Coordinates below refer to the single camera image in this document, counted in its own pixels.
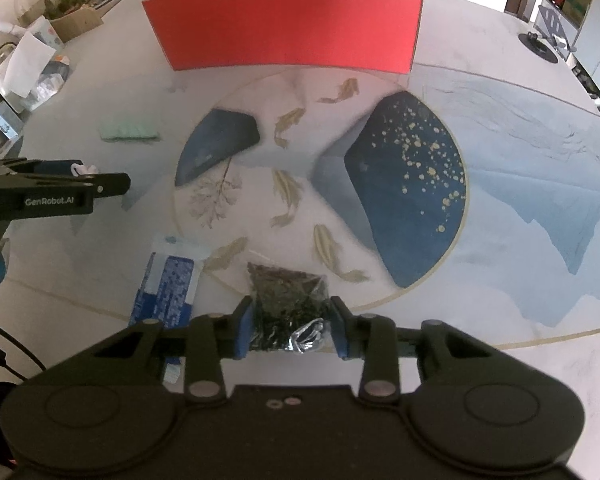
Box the white patterned desktop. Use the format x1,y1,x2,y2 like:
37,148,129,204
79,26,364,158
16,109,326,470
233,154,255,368
0,0,600,480

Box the printed blue table mat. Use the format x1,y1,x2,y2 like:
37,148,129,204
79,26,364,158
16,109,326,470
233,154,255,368
0,60,600,356

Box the dark leafy clear packet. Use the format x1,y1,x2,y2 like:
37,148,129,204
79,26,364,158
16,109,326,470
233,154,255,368
246,261,331,356

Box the patterned white container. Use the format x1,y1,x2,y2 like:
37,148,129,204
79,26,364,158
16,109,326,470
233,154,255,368
27,15,63,53

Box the red cardboard box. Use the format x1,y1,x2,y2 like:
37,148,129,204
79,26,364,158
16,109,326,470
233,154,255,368
141,0,425,75

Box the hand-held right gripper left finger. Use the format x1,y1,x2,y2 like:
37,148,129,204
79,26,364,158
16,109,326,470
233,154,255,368
92,296,255,402

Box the open cardboard box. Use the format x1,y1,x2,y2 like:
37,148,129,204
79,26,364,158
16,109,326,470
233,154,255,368
47,5,103,43

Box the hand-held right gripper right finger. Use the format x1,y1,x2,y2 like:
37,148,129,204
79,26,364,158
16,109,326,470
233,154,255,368
330,295,505,403

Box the white paper and plastic bags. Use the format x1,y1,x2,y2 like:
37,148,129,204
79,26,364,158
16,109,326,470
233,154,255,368
4,30,73,111

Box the blue snack packet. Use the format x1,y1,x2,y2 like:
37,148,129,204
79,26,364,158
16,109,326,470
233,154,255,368
129,235,211,383

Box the grey laptop stand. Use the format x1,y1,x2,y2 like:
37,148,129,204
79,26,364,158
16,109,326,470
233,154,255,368
537,2,578,53

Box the small light blue box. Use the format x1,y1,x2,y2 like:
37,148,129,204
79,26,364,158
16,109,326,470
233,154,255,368
0,110,22,140

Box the mint green packet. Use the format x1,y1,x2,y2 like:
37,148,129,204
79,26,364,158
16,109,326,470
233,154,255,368
98,120,160,142

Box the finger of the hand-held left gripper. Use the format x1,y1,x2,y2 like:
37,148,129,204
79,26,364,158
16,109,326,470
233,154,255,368
0,157,78,177
10,171,132,199

